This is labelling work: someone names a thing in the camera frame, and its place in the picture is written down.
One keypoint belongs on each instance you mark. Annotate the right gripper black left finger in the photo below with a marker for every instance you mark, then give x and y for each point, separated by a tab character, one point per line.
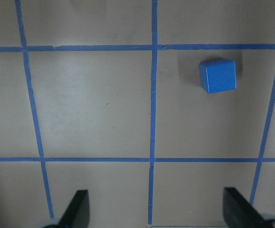
77	214

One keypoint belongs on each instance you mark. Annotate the blue wooden block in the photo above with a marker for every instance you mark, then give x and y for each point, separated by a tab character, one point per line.
218	75

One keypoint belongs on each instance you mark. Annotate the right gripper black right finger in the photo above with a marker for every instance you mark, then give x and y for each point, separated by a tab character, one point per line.
239	213

